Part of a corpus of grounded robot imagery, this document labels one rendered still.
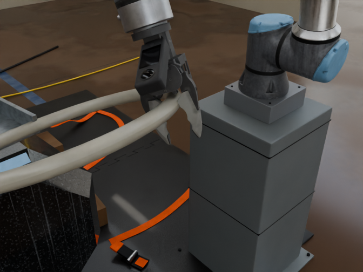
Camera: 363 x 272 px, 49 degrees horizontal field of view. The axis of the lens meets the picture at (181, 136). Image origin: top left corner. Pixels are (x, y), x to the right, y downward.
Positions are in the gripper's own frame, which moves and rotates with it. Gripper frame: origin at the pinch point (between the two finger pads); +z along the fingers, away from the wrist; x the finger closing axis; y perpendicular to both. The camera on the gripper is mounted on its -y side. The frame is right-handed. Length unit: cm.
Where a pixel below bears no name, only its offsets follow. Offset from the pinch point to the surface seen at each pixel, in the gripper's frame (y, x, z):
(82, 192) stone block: 59, 64, 31
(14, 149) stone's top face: 46, 73, 5
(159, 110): -7.3, 0.1, -7.2
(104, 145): -17.6, 6.1, -6.6
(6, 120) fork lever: 20, 50, -9
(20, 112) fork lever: 17.2, 43.1, -10.2
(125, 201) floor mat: 127, 84, 70
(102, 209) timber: 104, 86, 61
